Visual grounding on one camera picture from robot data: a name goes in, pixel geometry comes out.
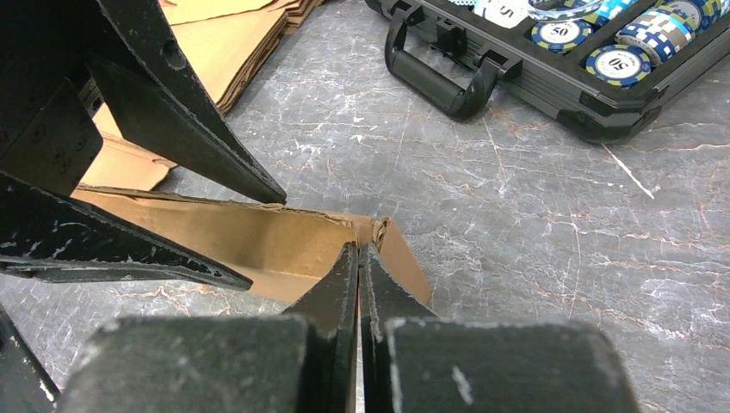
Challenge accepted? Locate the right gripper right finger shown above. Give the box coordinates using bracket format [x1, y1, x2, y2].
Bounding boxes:
[359, 244, 640, 412]

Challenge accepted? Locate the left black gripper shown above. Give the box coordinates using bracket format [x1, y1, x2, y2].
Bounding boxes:
[1, 1, 287, 291]

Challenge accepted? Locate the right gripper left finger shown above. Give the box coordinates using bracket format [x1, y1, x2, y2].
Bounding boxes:
[59, 242, 358, 412]

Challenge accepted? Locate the cardboard box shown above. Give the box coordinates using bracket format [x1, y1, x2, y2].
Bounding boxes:
[72, 188, 431, 304]

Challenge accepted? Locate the stack of flat cardboard blanks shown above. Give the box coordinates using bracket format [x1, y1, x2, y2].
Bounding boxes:
[80, 0, 319, 191]

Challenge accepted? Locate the black poker chip case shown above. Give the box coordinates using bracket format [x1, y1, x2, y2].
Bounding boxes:
[369, 1, 729, 144]

